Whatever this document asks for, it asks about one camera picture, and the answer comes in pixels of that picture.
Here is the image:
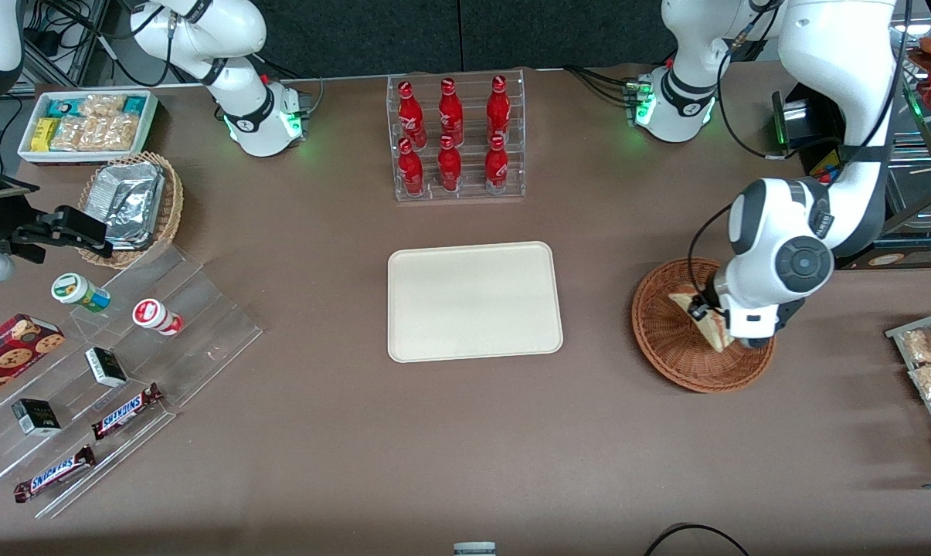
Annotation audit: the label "tray of packaged snacks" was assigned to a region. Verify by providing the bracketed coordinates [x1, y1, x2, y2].
[885, 307, 931, 472]

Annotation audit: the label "black right base cables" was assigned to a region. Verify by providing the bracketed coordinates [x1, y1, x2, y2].
[258, 53, 325, 98]

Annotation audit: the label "red cap drink bottle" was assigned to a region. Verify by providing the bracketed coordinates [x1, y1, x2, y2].
[132, 298, 184, 336]

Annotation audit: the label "red cola bottle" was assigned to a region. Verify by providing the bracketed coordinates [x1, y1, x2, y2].
[438, 78, 464, 146]
[398, 137, 426, 196]
[484, 134, 510, 194]
[487, 75, 511, 144]
[398, 80, 427, 147]
[437, 135, 463, 192]

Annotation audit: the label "clear acrylic stepped shelf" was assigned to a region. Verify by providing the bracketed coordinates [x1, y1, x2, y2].
[0, 243, 263, 520]

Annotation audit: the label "black base cables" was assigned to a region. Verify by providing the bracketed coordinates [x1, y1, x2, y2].
[564, 66, 639, 106]
[258, 53, 325, 98]

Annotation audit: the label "green cap drink bottle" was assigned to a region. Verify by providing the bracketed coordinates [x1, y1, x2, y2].
[51, 273, 112, 313]

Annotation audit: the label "silver foil pack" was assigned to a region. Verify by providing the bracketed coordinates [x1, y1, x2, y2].
[87, 162, 165, 232]
[106, 224, 158, 250]

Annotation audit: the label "light wicker basket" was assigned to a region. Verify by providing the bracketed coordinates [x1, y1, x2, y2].
[77, 151, 184, 270]

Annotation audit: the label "black food warmer case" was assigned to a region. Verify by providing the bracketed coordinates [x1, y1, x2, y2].
[771, 15, 931, 271]

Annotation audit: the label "black floor cable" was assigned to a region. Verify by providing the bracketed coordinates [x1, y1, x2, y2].
[643, 523, 752, 556]

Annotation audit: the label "clear acrylic bottle rack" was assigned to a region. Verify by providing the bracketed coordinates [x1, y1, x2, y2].
[386, 69, 526, 203]

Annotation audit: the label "aluminium frame with cables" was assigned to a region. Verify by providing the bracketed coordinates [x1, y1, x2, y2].
[17, 0, 135, 87]

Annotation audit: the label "Snickers bar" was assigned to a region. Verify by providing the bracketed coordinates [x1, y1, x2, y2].
[13, 446, 97, 503]
[91, 383, 164, 440]

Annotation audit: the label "triangular sandwich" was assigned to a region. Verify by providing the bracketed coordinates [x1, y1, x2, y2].
[668, 286, 736, 353]

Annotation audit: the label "small black box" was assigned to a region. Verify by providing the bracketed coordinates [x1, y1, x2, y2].
[12, 398, 62, 437]
[85, 347, 128, 388]

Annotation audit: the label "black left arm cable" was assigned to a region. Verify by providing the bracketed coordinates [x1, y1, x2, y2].
[685, 202, 735, 302]

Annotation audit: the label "black left camera mount bracket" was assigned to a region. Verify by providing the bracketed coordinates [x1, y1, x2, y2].
[774, 297, 808, 335]

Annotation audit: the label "clear bag of crackers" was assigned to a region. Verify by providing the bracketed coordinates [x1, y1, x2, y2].
[51, 117, 95, 152]
[87, 114, 141, 152]
[79, 93, 127, 120]

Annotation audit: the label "white plastic snack bin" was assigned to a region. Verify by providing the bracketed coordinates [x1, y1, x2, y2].
[17, 90, 159, 165]

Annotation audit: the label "cream plastic tray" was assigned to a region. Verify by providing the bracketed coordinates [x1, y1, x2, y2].
[387, 241, 564, 364]

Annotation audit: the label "black left base cables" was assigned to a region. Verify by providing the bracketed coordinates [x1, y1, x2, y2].
[564, 66, 639, 106]

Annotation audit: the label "red cookie box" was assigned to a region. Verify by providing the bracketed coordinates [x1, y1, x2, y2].
[0, 313, 66, 410]

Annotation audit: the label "round brown wicker basket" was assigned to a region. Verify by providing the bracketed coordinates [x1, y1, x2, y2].
[631, 257, 776, 394]

